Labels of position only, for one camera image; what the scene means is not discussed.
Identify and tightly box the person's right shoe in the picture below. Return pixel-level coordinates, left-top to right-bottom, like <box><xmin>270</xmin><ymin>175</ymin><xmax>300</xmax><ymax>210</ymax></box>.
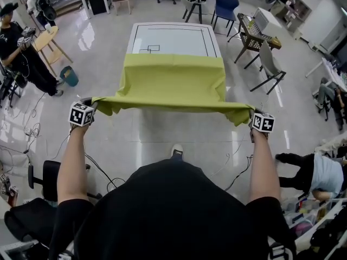
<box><xmin>171</xmin><ymin>144</ymin><xmax>185</xmax><ymax>161</ymax></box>

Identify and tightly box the person's left forearm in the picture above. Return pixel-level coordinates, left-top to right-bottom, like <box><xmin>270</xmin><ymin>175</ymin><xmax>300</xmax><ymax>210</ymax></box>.
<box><xmin>56</xmin><ymin>125</ymin><xmax>92</xmax><ymax>203</ymax></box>

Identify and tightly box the grey chair with dark legs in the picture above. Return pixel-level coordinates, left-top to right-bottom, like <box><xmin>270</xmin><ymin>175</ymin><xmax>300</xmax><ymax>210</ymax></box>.
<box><xmin>178</xmin><ymin>0</ymin><xmax>209</xmax><ymax>24</ymax></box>

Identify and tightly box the white microwave oven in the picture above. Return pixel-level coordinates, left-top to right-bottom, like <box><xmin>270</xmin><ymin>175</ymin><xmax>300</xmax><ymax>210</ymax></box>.
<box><xmin>253</xmin><ymin>6</ymin><xmax>285</xmax><ymax>36</ymax></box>

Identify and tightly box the grey chair with black frame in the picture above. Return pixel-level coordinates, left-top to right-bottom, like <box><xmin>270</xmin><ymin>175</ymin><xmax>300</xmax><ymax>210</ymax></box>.
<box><xmin>243</xmin><ymin>40</ymin><xmax>287</xmax><ymax>95</ymax></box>

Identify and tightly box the black cable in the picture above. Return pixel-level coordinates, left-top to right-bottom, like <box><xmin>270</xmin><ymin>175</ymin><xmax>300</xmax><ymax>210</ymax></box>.
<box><xmin>224</xmin><ymin>154</ymin><xmax>254</xmax><ymax>192</ymax></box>
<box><xmin>83</xmin><ymin>152</ymin><xmax>126</xmax><ymax>192</ymax></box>

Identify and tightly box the round wooden table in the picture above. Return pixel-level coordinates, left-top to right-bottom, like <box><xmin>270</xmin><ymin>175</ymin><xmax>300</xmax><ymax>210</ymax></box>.
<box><xmin>31</xmin><ymin>25</ymin><xmax>74</xmax><ymax>77</ymax></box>

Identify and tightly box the brown perforated metal table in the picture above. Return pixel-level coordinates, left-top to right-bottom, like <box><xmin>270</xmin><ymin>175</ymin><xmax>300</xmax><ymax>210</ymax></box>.
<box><xmin>227</xmin><ymin>12</ymin><xmax>282</xmax><ymax>64</ymax></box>

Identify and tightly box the white side table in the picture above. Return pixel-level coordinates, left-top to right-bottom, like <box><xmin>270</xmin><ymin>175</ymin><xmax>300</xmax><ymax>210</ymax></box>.
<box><xmin>305</xmin><ymin>57</ymin><xmax>347</xmax><ymax>92</ymax></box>

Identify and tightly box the person's right forearm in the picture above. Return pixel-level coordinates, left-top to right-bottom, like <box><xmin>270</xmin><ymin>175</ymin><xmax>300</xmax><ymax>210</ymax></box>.
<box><xmin>248</xmin><ymin>131</ymin><xmax>281</xmax><ymax>207</ymax></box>

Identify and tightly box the white cable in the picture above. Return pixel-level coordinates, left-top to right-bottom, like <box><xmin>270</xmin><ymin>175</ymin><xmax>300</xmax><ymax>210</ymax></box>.
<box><xmin>210</xmin><ymin>138</ymin><xmax>246</xmax><ymax>179</ymax></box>

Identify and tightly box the person's black shirt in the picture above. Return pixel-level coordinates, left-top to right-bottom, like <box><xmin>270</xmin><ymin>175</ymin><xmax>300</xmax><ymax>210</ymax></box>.
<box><xmin>48</xmin><ymin>158</ymin><xmax>298</xmax><ymax>260</ymax></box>

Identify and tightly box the white table with black lines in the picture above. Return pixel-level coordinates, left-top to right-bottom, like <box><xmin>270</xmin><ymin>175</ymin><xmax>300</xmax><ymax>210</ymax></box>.
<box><xmin>127</xmin><ymin>22</ymin><xmax>222</xmax><ymax>58</ymax></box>

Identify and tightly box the navy blue chair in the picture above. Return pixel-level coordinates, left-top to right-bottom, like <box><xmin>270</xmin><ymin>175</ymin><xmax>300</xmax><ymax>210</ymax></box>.
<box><xmin>210</xmin><ymin>0</ymin><xmax>240</xmax><ymax>37</ymax></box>

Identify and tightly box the teal waste bin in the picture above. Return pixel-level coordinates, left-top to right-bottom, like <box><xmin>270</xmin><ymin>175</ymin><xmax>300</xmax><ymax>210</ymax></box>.
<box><xmin>59</xmin><ymin>66</ymin><xmax>80</xmax><ymax>88</ymax></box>

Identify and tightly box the black box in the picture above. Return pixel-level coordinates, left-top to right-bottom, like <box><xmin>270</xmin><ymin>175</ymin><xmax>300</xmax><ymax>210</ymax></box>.
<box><xmin>88</xmin><ymin>0</ymin><xmax>111</xmax><ymax>16</ymax></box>

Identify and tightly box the yellow-green tablecloth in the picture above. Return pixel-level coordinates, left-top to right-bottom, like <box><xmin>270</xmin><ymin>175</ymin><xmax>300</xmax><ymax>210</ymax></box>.
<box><xmin>91</xmin><ymin>53</ymin><xmax>256</xmax><ymax>127</ymax></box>

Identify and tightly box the small grey cabinet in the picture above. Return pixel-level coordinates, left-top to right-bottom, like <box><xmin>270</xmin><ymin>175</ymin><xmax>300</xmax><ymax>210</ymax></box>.
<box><xmin>286</xmin><ymin>0</ymin><xmax>312</xmax><ymax>29</ymax></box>

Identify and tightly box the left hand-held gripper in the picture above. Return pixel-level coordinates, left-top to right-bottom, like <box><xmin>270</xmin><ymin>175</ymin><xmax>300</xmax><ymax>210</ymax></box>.
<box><xmin>68</xmin><ymin>97</ymin><xmax>99</xmax><ymax>132</ymax></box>

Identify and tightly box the white storage shelf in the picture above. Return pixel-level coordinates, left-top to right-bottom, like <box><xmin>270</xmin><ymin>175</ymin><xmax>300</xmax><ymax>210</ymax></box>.
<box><xmin>281</xmin><ymin>196</ymin><xmax>347</xmax><ymax>254</ymax></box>

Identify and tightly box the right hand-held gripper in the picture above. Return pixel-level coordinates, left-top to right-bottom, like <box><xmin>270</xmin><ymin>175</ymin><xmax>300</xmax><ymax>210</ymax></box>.
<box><xmin>248</xmin><ymin>107</ymin><xmax>276</xmax><ymax>144</ymax></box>

